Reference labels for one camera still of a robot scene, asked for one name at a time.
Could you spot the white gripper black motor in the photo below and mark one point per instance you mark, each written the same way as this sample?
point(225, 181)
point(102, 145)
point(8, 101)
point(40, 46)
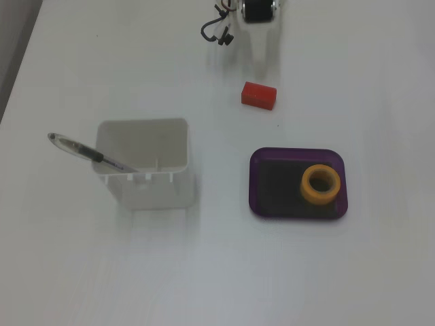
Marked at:
point(257, 14)

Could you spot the red cube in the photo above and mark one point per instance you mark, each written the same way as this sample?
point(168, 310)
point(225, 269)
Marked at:
point(258, 95)

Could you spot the black mat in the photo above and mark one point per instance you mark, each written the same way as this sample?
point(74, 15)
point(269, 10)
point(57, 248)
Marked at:
point(282, 183)

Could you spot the yellow tape roll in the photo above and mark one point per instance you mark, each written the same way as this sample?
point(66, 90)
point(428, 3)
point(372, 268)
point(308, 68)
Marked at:
point(306, 190)

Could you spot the purple metal tray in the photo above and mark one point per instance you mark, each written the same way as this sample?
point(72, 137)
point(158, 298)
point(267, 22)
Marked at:
point(255, 203)

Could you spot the white plastic pen holder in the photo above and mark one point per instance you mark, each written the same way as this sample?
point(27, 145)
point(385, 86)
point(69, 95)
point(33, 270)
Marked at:
point(153, 193)

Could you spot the black ballpoint pen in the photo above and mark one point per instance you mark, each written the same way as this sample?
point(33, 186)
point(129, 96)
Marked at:
point(78, 147)

